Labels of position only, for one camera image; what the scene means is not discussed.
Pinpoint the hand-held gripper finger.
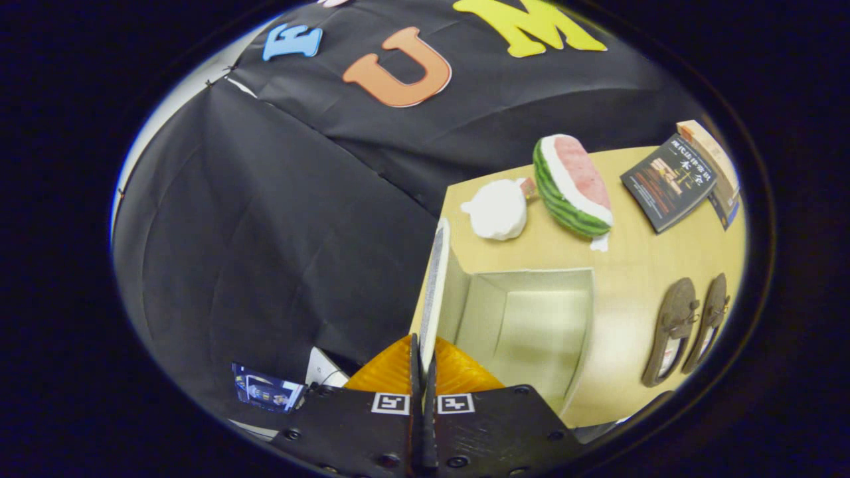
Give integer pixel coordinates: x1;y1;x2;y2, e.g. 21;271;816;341
269;333;426;478
422;335;585;478

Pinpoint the grey fabric storage box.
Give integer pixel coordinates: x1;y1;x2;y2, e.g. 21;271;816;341
410;218;596;416

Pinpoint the brown fuzzy shoe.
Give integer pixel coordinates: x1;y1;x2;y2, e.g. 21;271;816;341
682;273;731;374
641;278;701;388

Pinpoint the white flat object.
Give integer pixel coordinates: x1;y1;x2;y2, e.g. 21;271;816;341
305;347;349;388

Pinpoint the blue printed packet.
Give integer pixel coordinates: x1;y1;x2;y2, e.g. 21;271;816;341
232;363;306;414

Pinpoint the white plush toy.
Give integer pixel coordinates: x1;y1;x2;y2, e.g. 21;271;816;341
460;178;537;241

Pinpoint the watermelon slice plush toy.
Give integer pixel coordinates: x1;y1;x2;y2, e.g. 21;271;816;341
533;134;614;253

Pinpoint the black cover book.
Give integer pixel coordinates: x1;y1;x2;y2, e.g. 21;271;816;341
620;133;718;234

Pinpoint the blue cover book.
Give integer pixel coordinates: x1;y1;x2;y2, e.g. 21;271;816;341
707;193;741;231

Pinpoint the beige cover book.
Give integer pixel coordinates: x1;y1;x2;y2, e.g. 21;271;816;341
676;119;739;193

